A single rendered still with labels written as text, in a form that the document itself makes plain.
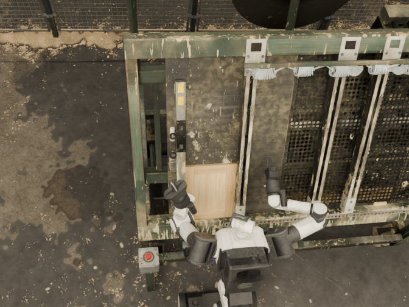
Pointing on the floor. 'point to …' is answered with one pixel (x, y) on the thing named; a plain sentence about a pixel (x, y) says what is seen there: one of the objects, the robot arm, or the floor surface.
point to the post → (150, 282)
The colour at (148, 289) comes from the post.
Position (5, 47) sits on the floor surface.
